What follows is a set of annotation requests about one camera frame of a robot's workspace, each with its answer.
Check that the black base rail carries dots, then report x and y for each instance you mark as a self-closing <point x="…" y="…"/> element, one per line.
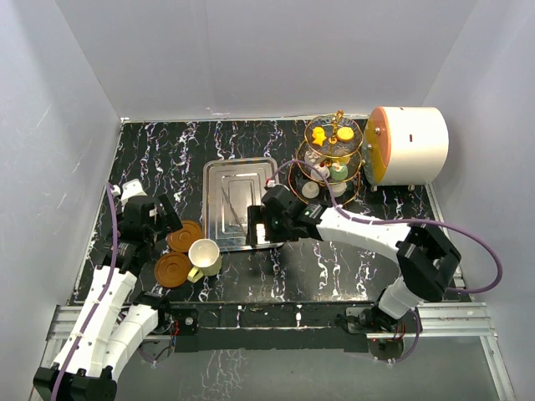
<point x="194" y="327"/>

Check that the yellow dome cake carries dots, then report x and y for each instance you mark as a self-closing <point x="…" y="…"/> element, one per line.
<point x="344" y="160"/>

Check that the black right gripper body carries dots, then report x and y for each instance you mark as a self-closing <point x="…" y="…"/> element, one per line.
<point x="277" y="230"/>

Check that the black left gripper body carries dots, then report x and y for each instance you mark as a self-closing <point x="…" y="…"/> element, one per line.
<point x="158" y="230"/>

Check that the orange fish-shaped cookie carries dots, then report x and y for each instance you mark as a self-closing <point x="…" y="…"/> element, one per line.
<point x="319" y="136"/>

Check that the green ceramic cup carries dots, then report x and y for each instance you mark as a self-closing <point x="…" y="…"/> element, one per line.
<point x="206" y="260"/>

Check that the white cylindrical container orange lid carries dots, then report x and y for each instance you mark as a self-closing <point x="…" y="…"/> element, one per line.
<point x="404" y="145"/>

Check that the white sprinkle cherry cake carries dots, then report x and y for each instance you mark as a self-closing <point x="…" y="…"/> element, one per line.
<point x="320" y="172"/>

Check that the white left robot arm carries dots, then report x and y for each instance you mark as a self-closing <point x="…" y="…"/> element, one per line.
<point x="89" y="364"/>

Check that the brown wooden coaster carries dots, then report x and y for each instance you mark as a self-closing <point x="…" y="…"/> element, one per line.
<point x="181" y="240"/>
<point x="172" y="269"/>

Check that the green dome cake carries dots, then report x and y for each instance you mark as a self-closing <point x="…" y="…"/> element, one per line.
<point x="338" y="172"/>

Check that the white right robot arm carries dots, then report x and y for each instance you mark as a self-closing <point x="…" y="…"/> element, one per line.
<point x="427" y="259"/>

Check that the white rectangular cream cake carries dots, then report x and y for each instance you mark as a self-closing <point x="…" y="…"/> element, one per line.
<point x="312" y="158"/>

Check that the silver metal tray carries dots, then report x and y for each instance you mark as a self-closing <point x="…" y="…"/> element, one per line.
<point x="243" y="180"/>

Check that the three-tier glass cake stand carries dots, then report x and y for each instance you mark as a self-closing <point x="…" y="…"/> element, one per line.
<point x="332" y="149"/>

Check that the round orange biscuit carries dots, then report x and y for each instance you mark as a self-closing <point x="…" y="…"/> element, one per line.
<point x="345" y="133"/>

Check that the white cream puff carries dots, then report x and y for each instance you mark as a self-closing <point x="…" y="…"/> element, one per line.
<point x="338" y="189"/>

